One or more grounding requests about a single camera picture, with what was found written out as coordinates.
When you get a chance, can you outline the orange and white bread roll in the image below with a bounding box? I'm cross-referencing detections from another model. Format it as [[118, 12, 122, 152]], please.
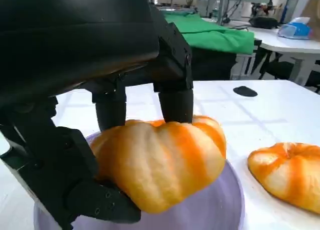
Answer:
[[89, 114, 228, 214], [247, 142, 320, 215]]

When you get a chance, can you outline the green cloth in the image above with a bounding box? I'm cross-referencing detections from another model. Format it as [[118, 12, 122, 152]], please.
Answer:
[[162, 11, 255, 56]]

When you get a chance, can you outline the blue and white tissue pack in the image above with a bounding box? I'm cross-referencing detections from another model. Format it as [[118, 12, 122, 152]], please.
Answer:
[[276, 16, 314, 41]]

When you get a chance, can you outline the white desk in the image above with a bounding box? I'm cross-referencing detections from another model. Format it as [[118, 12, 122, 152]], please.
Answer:
[[201, 17, 320, 87]]

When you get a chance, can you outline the black chair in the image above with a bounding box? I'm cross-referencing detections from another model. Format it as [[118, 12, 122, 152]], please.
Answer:
[[259, 51, 302, 81]]

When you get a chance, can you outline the brown paper bag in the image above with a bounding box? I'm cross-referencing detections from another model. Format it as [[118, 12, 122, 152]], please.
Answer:
[[298, 0, 320, 25]]

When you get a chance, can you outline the black device on desk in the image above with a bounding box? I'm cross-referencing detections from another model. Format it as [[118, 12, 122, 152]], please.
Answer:
[[249, 16, 279, 30]]

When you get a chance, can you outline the small black object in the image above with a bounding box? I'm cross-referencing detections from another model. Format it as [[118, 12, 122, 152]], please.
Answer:
[[232, 85, 259, 98]]

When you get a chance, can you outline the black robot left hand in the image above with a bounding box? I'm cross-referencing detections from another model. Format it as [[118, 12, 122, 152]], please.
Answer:
[[0, 0, 195, 230]]

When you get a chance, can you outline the black drape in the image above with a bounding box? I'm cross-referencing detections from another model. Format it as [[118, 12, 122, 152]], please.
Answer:
[[191, 46, 238, 81]]

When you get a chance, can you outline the lilac plate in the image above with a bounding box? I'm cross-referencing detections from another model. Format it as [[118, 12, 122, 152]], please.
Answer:
[[33, 132, 246, 230]]

